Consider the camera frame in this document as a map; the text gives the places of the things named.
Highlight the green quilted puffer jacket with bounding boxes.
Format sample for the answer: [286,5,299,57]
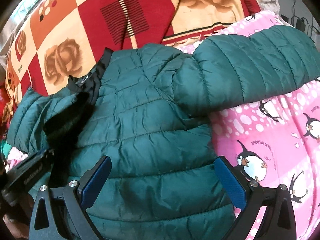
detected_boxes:
[6,24,320,240]

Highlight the red clothes pile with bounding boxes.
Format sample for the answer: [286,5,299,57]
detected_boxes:
[0,82,16,140]

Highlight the pink penguin blanket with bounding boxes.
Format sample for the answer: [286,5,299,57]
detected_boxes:
[4,10,320,240]

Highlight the red orange rose blanket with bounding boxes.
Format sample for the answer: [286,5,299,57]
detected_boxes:
[5,0,260,103]

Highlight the black power adapter with cables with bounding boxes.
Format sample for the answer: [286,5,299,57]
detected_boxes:
[279,0,319,40]

